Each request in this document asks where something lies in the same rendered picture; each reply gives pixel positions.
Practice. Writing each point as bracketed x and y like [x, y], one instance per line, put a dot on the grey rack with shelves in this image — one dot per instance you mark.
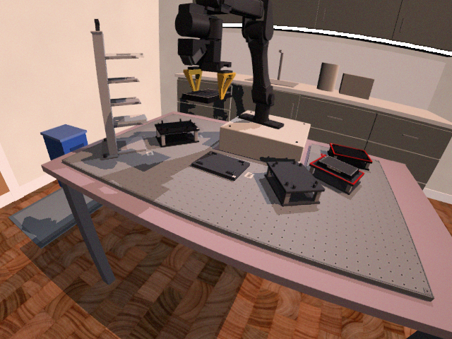
[120, 146]

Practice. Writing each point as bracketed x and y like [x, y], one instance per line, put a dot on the white microplate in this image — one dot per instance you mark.
[138, 55]

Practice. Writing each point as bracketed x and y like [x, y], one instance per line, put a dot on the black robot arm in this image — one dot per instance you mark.
[196, 20]

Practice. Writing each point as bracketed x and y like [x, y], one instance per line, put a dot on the grey microplate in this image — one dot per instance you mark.
[341, 168]
[205, 96]

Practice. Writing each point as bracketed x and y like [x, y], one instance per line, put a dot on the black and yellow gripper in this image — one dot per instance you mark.
[211, 67]

